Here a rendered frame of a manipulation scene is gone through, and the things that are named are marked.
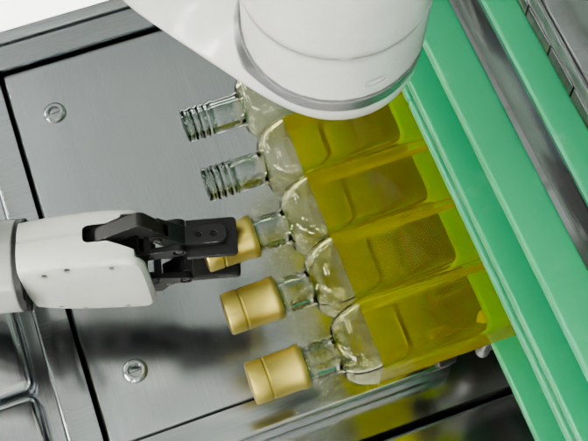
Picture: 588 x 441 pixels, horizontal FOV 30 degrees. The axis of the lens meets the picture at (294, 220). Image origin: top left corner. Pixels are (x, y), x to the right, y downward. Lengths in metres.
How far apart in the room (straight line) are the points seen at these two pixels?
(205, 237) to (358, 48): 0.38
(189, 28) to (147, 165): 0.49
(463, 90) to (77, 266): 0.32
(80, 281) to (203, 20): 0.34
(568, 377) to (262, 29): 0.39
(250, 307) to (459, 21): 0.27
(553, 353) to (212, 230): 0.28
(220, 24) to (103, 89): 0.55
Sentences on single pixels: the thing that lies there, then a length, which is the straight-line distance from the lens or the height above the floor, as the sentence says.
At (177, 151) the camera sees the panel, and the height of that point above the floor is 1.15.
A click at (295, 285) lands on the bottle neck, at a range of 0.86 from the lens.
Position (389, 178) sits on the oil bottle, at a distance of 0.89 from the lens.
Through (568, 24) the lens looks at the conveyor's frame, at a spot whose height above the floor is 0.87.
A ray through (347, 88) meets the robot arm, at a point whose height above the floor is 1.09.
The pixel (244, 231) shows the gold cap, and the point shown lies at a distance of 0.88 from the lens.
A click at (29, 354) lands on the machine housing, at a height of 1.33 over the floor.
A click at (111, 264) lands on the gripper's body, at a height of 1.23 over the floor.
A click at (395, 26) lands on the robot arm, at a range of 0.50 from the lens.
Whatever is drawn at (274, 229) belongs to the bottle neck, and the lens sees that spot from 0.88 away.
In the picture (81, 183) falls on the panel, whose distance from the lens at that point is 1.07.
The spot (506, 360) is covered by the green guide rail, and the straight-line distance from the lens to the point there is 0.90.
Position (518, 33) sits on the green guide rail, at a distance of 0.84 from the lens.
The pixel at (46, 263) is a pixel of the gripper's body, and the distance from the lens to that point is 0.86.
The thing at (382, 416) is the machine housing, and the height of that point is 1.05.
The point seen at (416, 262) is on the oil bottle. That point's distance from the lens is 0.85.
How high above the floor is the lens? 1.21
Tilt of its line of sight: 8 degrees down
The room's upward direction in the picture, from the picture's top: 108 degrees counter-clockwise
